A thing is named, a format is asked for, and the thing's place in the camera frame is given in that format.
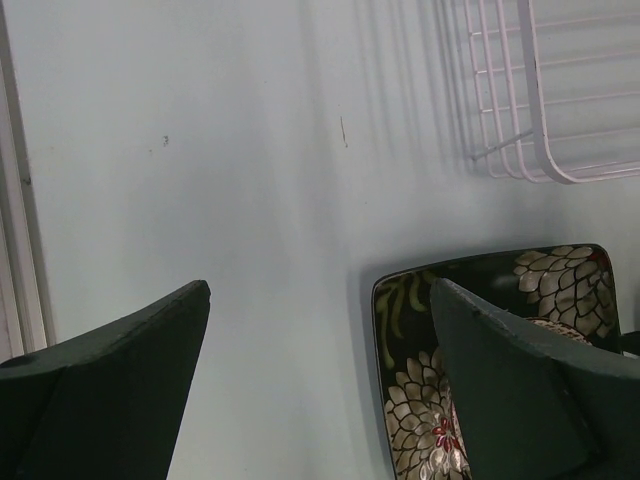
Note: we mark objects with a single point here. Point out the aluminium frame rail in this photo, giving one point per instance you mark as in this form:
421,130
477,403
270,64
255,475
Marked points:
26,310

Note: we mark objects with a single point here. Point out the beige patterned bowl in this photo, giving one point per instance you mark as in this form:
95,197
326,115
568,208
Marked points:
560,329

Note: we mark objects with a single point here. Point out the clear wire dish rack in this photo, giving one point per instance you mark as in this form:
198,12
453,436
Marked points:
550,89

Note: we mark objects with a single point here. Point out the black floral square plate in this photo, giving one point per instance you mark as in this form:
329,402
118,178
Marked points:
572,284

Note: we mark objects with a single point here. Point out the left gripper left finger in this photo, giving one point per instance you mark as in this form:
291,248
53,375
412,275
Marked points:
107,404

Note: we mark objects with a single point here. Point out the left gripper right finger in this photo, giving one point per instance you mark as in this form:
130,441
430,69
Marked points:
533,404

